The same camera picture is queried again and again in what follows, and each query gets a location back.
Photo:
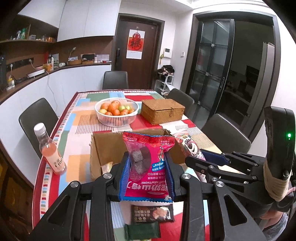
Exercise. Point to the white flat appliance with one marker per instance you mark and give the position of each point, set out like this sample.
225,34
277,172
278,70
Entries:
35,73

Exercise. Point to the white slotted fruit basket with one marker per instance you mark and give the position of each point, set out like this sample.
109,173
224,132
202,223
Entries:
115,119

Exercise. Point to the pink snack packet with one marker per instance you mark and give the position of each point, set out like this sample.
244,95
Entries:
148,185

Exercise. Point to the woven tray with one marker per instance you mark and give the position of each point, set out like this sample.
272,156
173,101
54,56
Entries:
74,62

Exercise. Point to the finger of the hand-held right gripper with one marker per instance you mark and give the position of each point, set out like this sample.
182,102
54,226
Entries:
201,165
212,158

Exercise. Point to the person's right forearm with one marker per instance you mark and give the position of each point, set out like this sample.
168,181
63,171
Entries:
274,214

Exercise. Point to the grey dining chair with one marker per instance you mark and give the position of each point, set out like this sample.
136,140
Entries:
37,118
115,80
226,132
180,99

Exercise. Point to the white and red door poster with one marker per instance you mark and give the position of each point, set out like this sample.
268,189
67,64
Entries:
135,44

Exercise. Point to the black framed glass sliding door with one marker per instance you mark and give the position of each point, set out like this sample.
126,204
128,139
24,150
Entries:
219,69

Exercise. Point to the white wall intercom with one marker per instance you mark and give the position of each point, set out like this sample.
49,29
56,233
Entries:
167,52

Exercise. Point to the long white cartoon snack packet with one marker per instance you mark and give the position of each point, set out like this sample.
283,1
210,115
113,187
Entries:
187,141

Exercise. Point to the person's patterned clothing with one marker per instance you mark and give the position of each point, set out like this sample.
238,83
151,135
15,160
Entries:
275,229

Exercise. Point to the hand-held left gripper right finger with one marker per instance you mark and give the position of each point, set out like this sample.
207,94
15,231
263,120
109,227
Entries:
170,180

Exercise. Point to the white wall cabinets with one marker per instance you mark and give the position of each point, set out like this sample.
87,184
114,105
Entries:
87,20

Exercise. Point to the colourful checked tablecloth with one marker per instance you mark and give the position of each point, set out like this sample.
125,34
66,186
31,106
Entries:
76,129

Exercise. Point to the white curved counter cabinet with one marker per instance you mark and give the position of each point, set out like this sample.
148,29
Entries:
76,78

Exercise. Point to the clear bottle with pink drink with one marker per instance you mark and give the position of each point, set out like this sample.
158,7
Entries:
54,155

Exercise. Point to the woven wicker box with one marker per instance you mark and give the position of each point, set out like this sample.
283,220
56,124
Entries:
161,111

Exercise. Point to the white shoe rack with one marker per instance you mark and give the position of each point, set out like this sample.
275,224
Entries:
164,81

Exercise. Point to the brown cardboard box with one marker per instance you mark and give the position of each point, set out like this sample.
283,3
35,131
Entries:
108,148

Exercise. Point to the dark green snack packet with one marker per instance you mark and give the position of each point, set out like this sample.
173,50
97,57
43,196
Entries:
142,230

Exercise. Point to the dark brown door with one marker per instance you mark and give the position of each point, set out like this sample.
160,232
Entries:
150,46

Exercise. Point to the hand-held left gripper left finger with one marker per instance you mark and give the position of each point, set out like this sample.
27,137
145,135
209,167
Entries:
122,180

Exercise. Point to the pile of mixed fruit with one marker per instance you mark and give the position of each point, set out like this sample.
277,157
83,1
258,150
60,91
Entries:
115,107

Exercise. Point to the brown wall shelf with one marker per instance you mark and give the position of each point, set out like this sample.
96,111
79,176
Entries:
27,40

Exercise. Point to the black cracker packet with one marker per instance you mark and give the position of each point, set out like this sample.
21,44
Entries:
150,214

